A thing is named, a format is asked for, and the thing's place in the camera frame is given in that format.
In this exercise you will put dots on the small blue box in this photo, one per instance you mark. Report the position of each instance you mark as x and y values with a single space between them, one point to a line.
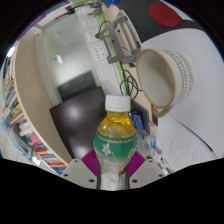
137 119

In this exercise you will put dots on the shelf unit with books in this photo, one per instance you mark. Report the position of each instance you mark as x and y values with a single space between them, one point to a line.
33 110

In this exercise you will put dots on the grey metal laptop stand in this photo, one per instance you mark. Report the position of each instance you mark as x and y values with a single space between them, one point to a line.
120 36

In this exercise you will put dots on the black desk mat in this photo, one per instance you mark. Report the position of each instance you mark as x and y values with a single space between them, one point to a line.
140 20

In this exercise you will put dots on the flat round red coaster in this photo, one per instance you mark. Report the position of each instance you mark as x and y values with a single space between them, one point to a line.
164 14

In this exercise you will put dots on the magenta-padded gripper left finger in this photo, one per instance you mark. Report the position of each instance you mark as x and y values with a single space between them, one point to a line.
78 171

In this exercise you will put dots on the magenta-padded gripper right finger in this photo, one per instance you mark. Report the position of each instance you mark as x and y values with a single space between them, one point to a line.
148 171

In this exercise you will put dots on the green-labelled clear drink bottle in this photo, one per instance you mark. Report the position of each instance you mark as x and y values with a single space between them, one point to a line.
115 143

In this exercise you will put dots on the white wall socket row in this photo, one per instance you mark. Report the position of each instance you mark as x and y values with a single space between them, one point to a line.
96 40

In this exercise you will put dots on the black computer monitor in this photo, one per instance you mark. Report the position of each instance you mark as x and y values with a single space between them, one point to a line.
78 123

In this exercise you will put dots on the cream ceramic mug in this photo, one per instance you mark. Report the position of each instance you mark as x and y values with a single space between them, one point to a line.
181 73

